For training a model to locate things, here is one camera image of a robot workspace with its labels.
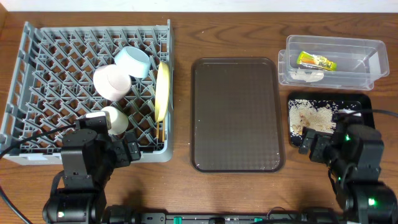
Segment clear plastic bin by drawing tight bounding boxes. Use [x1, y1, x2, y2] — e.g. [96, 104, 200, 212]
[278, 35, 390, 90]

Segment green yellow snack wrapper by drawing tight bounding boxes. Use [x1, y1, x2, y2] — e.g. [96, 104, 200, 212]
[296, 51, 337, 71]

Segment dark brown serving tray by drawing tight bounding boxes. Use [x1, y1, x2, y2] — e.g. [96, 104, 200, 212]
[190, 57, 285, 173]

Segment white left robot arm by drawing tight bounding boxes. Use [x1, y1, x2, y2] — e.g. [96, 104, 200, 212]
[42, 116, 141, 223]

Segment light blue bowl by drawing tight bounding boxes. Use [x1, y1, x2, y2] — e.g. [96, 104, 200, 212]
[114, 46, 150, 78]

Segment yellow plate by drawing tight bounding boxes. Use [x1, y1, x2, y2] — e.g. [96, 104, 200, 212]
[155, 62, 170, 122]

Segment wooden chopstick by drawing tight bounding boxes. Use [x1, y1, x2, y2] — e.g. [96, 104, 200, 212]
[161, 120, 165, 142]
[156, 121, 160, 140]

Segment clear plastic wrap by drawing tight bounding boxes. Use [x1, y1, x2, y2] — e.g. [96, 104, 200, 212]
[290, 69, 324, 83]

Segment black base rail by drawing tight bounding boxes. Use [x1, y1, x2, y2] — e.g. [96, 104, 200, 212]
[102, 205, 343, 224]

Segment grey dishwasher rack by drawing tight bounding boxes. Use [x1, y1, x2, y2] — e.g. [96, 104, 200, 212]
[1, 23, 174, 166]

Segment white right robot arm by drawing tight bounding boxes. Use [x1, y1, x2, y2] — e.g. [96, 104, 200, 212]
[299, 123, 397, 223]

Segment white bowl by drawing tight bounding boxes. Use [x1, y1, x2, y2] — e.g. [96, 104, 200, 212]
[93, 64, 131, 101]

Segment spilled rice waste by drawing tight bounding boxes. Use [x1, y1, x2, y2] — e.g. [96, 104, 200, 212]
[288, 99, 361, 136]

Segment white cup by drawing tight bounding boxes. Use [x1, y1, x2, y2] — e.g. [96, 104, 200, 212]
[102, 106, 129, 135]

